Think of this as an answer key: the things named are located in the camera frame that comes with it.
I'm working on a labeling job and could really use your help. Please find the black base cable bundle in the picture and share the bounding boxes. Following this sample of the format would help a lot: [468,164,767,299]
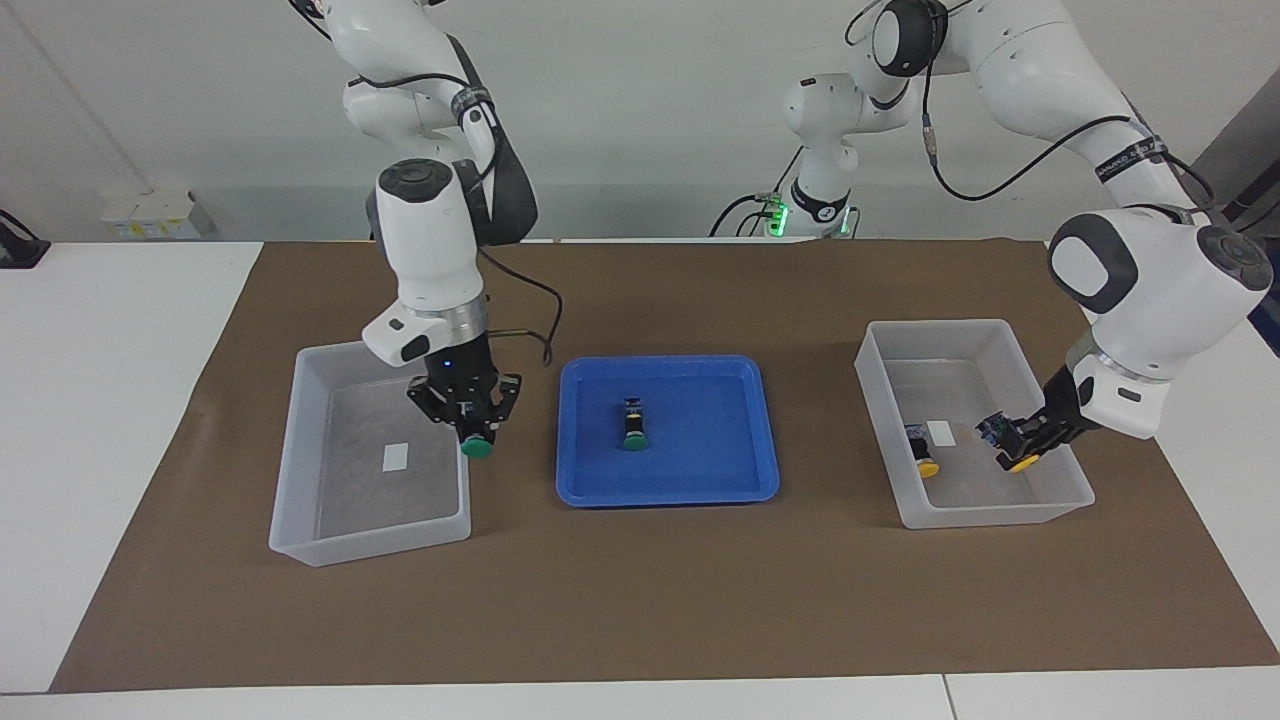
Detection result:
[708,145,806,239]

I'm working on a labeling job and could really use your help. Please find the brown table mat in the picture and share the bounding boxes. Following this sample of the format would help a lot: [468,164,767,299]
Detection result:
[48,238,1280,695]

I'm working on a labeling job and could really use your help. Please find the blue plastic tray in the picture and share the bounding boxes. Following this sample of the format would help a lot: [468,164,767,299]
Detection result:
[555,354,781,509]

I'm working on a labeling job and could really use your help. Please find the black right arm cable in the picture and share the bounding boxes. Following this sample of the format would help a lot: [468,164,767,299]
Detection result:
[350,70,566,369]

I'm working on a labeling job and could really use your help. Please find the yellow push button switch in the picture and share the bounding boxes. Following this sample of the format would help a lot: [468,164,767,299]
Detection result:
[976,412,1041,475]
[905,424,941,479]

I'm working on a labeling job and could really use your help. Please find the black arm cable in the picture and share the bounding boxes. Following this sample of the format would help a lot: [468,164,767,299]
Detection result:
[845,0,1216,216]
[350,70,566,369]

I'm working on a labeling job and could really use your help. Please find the black clamp device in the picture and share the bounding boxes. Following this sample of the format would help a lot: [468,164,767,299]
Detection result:
[0,210,51,269]

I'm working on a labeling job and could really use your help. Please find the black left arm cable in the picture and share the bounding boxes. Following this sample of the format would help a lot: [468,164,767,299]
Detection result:
[845,0,1216,216]

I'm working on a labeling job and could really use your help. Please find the white wall socket box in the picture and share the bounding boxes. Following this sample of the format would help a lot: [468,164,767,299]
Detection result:
[100,190,216,241]

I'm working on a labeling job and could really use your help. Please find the black stand pole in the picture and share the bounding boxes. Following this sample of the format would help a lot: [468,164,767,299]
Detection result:
[1225,160,1280,236]

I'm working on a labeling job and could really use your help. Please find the translucent white plastic box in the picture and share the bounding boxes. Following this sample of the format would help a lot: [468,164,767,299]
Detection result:
[268,340,473,569]
[855,319,1096,530]

